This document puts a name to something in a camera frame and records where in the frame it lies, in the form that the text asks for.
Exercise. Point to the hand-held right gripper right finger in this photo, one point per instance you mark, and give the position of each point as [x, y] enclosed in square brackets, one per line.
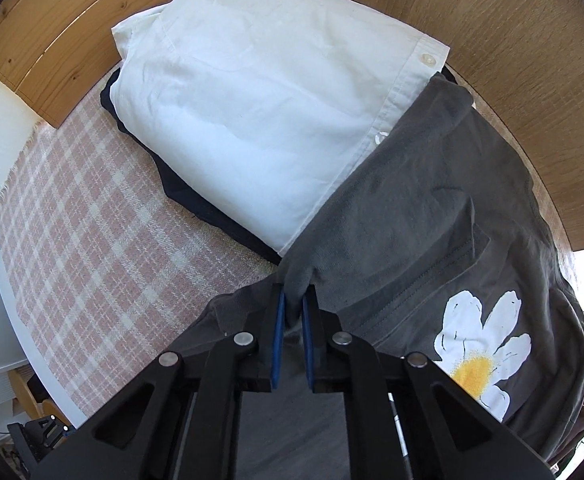
[309, 345]

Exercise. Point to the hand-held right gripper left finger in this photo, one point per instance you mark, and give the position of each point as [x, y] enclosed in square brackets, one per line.
[278, 340]

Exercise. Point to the grey daisy print t-shirt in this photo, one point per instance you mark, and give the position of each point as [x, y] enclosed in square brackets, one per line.
[421, 210]

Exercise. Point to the folded black garment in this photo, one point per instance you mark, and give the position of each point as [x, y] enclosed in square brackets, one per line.
[182, 190]

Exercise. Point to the pink plaid blanket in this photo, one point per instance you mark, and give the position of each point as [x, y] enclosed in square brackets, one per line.
[87, 240]

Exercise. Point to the folded white shirt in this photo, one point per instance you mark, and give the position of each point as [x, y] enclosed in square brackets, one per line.
[252, 110]

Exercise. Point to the wooden chair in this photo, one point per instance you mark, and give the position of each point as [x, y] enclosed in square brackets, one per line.
[27, 390]

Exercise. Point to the large light wooden board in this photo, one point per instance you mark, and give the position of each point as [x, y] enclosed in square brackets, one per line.
[496, 60]

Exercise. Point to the pine slatted wooden panel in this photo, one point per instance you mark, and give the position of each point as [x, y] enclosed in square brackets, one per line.
[47, 35]

